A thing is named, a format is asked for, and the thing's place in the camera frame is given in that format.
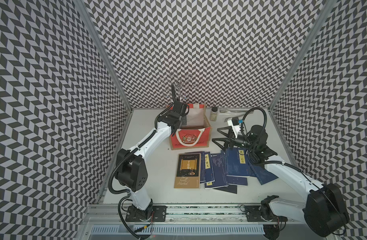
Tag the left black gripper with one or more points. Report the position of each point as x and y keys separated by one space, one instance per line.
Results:
x=184 y=115

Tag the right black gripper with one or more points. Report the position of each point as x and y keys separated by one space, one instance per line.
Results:
x=230 y=134

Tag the red burlap canvas bag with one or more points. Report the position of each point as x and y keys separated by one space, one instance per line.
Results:
x=195 y=130

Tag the brown black scroll book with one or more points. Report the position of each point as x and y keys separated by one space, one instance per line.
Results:
x=188 y=171

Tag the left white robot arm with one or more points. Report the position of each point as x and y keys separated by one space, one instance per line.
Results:
x=130 y=172

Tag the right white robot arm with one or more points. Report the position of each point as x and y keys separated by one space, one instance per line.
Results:
x=322 y=207

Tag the blue book map cover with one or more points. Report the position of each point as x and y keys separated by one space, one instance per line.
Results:
x=218 y=172

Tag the metal tongs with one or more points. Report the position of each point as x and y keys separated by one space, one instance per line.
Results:
x=232 y=114

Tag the small glass jar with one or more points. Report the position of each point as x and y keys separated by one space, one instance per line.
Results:
x=213 y=114

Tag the dark blue bottom book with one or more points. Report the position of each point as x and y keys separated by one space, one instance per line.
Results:
x=229 y=189

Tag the blue book far right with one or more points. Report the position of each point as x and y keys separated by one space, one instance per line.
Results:
x=262 y=174

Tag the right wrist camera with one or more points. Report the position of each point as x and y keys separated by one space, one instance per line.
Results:
x=235 y=124

